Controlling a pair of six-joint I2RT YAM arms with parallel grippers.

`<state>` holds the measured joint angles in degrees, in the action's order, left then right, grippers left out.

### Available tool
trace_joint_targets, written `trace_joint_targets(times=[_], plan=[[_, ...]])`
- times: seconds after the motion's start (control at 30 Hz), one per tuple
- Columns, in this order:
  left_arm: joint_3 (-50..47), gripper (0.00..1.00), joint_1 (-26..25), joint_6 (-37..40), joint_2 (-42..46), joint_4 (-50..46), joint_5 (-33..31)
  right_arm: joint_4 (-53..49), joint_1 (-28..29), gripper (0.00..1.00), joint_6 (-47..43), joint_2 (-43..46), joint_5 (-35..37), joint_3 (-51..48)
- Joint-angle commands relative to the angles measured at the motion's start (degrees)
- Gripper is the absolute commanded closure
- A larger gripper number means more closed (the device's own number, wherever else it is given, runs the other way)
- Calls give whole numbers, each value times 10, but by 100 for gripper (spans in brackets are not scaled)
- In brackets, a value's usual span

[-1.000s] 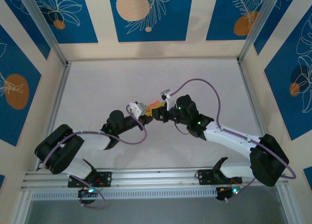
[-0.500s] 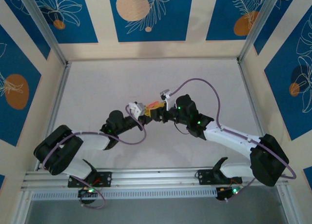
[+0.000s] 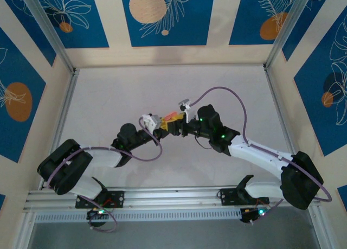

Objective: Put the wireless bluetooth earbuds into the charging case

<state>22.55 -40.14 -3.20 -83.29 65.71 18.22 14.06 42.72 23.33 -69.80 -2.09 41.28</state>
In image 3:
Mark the aluminium frame leg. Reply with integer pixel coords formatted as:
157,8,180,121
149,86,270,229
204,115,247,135
12,209,37,249
307,205,327,249

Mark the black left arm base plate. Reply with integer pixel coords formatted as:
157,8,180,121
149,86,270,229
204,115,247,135
75,190,125,209

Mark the grey slotted cable duct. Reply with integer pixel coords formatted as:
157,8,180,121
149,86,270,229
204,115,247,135
35,208,242,223

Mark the purple camera cable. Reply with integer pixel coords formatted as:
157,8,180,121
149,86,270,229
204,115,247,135
46,116,163,233
189,86,332,216

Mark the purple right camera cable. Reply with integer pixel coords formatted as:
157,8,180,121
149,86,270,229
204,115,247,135
189,86,332,216

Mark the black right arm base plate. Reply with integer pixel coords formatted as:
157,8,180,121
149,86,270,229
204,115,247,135
218,188,271,206

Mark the thin black wire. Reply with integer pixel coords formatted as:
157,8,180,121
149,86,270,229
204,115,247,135
194,137,215,151

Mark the black controller board green light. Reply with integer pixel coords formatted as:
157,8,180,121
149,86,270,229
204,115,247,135
240,207,272,226
86,207,109,228

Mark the aluminium frame post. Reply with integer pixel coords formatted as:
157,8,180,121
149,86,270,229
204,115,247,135
19,0,77,74
263,0,318,71

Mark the aluminium mounting rail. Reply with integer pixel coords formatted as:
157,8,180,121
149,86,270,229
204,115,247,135
23,185,318,210

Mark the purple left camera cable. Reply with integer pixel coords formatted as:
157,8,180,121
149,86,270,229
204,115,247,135
46,116,163,233

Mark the aluminium side rail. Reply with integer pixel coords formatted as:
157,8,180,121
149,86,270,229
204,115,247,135
43,67,81,176
263,66,298,155

